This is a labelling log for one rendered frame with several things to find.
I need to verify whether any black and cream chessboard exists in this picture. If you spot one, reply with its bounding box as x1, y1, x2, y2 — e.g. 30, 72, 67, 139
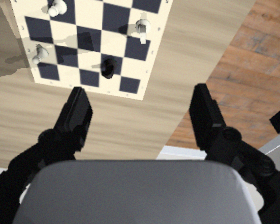
10, 0, 173, 100

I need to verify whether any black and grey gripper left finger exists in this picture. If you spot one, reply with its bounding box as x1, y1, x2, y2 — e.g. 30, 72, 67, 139
0, 86, 93, 224

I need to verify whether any white chess pawn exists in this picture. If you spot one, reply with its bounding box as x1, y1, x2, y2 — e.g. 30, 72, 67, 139
32, 47, 49, 64
48, 0, 67, 17

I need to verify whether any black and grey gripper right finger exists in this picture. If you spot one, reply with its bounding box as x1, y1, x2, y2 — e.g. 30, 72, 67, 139
189, 83, 280, 224

